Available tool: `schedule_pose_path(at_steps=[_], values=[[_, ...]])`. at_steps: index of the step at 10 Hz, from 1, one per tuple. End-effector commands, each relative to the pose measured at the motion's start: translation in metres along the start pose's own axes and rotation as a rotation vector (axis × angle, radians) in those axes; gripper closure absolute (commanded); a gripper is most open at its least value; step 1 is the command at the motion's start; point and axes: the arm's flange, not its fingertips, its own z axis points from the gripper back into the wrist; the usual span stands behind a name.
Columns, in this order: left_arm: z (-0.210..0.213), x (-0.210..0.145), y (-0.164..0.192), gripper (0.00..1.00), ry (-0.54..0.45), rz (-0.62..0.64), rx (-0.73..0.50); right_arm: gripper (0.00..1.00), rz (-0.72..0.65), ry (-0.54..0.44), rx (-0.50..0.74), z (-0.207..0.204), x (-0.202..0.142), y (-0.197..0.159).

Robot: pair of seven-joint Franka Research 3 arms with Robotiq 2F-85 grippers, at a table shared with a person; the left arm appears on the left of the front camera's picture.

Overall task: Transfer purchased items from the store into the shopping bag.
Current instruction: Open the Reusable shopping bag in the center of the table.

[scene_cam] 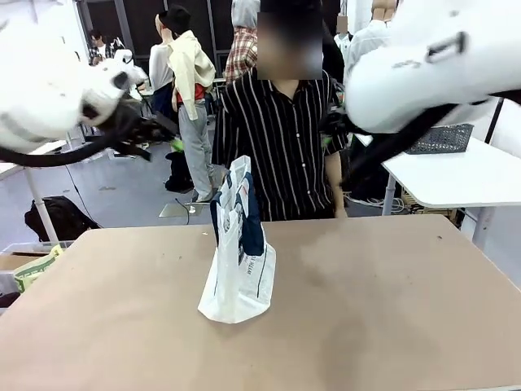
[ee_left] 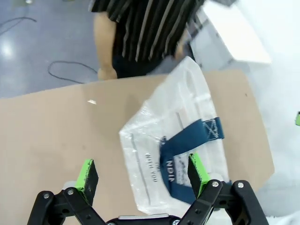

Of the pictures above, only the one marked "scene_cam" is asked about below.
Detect mannequin with cream jacket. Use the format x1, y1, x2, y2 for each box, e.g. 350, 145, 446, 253
148, 3, 217, 203

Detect person's left forearm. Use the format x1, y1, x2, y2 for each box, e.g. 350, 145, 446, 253
327, 152, 349, 209

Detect background seated person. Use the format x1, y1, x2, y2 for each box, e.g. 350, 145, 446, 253
88, 29, 110, 67

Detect white table with pole leg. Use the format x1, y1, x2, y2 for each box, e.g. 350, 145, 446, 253
0, 139, 69, 246

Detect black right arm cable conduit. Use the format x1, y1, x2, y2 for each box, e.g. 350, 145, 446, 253
345, 97, 467, 191

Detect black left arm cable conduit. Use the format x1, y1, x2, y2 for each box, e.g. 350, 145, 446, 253
0, 117, 152, 168

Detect white side table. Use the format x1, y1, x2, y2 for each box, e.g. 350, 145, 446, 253
352, 133, 521, 246

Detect clear plastic storage bin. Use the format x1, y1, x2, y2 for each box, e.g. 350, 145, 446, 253
0, 239, 75, 295

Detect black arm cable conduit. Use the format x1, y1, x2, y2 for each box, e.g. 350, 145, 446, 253
0, 117, 152, 168
345, 97, 467, 191

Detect white navy-handled shopping bag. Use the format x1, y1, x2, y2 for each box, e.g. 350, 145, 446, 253
197, 155, 278, 325

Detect mannequin with plaid shirt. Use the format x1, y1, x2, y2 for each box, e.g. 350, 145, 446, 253
223, 0, 261, 85

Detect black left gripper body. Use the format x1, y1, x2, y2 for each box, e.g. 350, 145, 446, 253
116, 103, 179, 159

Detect green printed paper bag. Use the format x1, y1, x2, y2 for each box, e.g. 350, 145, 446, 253
14, 244, 64, 292

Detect black backpack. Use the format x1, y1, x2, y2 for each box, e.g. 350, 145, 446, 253
24, 195, 101, 244

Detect person in striped shirt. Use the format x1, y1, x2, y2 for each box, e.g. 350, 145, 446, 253
211, 0, 352, 223

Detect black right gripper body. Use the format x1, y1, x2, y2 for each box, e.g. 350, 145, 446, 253
320, 110, 354, 142

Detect grey mesh plastic basket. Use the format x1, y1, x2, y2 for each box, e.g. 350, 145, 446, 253
404, 123, 475, 156

